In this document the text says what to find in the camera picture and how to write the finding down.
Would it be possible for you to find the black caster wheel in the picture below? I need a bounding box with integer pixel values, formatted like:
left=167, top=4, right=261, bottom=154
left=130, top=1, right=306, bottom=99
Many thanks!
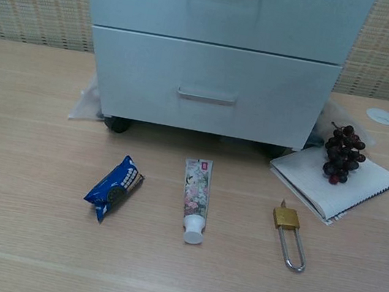
left=102, top=115, right=134, bottom=136

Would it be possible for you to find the floral toothpaste tube white cap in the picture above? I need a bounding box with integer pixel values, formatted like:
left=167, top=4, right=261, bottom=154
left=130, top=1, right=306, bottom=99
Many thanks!
left=172, top=156, right=215, bottom=246

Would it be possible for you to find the blue cookie snack packet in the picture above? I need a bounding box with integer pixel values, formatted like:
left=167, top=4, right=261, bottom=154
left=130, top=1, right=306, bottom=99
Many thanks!
left=79, top=149, right=150, bottom=231

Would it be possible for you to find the brass long-shackle padlock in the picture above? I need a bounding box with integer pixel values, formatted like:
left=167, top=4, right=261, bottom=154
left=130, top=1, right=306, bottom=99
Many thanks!
left=263, top=198, right=316, bottom=274

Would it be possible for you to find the clear plastic bag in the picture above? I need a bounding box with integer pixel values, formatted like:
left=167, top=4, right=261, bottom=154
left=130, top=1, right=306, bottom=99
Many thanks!
left=67, top=71, right=112, bottom=126
left=307, top=97, right=382, bottom=157

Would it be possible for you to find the dark purple grape bunch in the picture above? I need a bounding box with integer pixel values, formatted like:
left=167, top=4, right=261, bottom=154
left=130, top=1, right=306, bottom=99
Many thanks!
left=318, top=121, right=371, bottom=190

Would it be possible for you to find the round white table grommet cap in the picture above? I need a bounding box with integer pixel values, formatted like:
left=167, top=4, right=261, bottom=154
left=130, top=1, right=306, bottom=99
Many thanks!
left=364, top=106, right=389, bottom=125

